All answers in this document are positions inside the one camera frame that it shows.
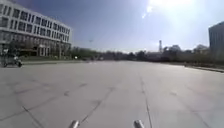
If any vehicle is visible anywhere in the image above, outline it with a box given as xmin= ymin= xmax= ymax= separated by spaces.
xmin=0 ymin=53 xmax=24 ymax=69

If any row of trees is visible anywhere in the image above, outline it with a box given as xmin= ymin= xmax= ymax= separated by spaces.
xmin=68 ymin=44 xmax=224 ymax=66

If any grey concrete slab plaza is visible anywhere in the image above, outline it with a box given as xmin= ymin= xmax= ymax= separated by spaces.
xmin=0 ymin=59 xmax=224 ymax=128

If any dark building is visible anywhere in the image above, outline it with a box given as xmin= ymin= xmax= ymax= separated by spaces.
xmin=208 ymin=21 xmax=224 ymax=56

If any white office building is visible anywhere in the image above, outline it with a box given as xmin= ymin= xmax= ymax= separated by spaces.
xmin=0 ymin=0 xmax=73 ymax=58

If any robot's own part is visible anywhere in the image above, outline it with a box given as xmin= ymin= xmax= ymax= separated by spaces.
xmin=133 ymin=119 xmax=146 ymax=128
xmin=68 ymin=119 xmax=81 ymax=128

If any tall pale tower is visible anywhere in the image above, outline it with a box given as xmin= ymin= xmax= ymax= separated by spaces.
xmin=158 ymin=39 xmax=163 ymax=54

